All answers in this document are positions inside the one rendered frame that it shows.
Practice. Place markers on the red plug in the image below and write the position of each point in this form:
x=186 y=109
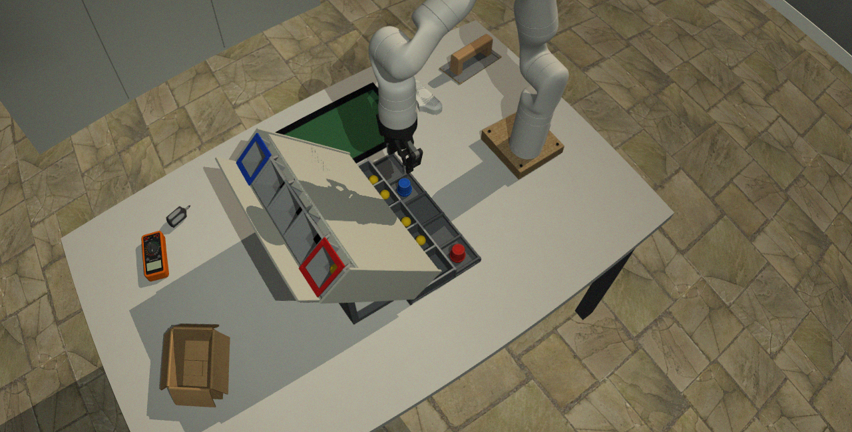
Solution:
x=457 y=253

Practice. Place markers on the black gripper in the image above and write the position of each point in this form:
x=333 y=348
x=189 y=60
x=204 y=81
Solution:
x=404 y=141

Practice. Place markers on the orange digital multimeter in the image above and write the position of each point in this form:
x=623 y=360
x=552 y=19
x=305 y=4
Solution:
x=154 y=256

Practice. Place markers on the blue square band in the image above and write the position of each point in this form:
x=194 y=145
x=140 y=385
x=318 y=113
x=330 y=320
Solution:
x=265 y=150

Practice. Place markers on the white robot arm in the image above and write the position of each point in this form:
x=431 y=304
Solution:
x=395 y=59

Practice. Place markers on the red rectangular frame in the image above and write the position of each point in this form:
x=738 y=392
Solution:
x=340 y=266

